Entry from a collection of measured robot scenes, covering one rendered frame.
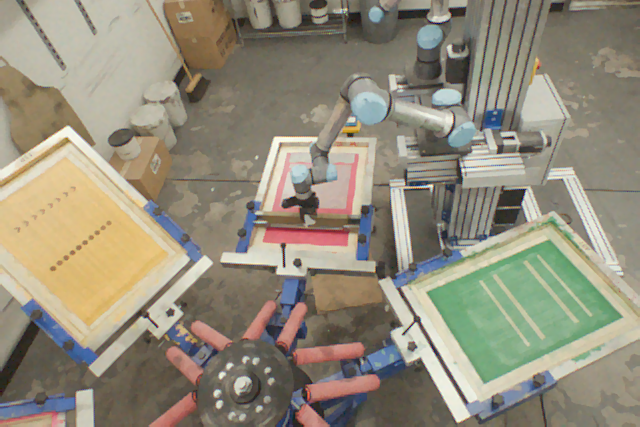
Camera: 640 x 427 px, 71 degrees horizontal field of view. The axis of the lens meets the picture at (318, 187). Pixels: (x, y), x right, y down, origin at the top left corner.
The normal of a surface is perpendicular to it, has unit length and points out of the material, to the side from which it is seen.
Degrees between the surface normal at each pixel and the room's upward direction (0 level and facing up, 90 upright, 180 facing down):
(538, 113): 0
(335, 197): 0
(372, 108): 86
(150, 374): 0
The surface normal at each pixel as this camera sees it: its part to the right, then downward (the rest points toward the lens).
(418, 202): -0.13, -0.66
